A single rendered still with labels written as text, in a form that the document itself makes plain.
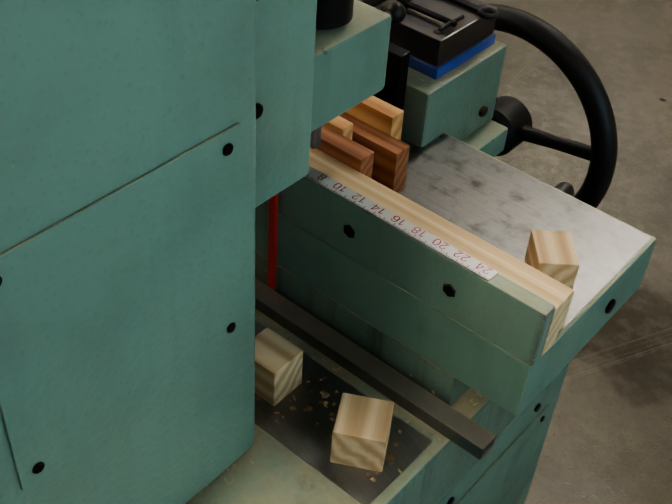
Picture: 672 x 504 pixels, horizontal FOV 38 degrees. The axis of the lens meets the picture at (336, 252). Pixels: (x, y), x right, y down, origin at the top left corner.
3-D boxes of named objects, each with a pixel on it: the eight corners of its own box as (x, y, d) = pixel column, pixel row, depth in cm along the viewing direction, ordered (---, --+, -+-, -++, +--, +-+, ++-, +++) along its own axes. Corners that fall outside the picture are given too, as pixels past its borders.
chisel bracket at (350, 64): (384, 104, 83) (394, 13, 78) (271, 174, 75) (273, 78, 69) (319, 72, 87) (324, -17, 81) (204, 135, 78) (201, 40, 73)
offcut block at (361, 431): (339, 422, 80) (342, 391, 78) (389, 432, 80) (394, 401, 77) (329, 462, 77) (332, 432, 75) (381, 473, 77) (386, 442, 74)
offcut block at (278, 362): (302, 383, 83) (303, 350, 81) (273, 407, 81) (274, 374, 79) (266, 359, 85) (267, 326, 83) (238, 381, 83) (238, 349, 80)
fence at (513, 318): (542, 357, 74) (557, 305, 70) (530, 368, 73) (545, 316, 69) (48, 62, 101) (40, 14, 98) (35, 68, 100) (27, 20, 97)
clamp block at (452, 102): (497, 121, 103) (511, 45, 97) (421, 175, 95) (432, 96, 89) (387, 69, 110) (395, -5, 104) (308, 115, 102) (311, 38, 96)
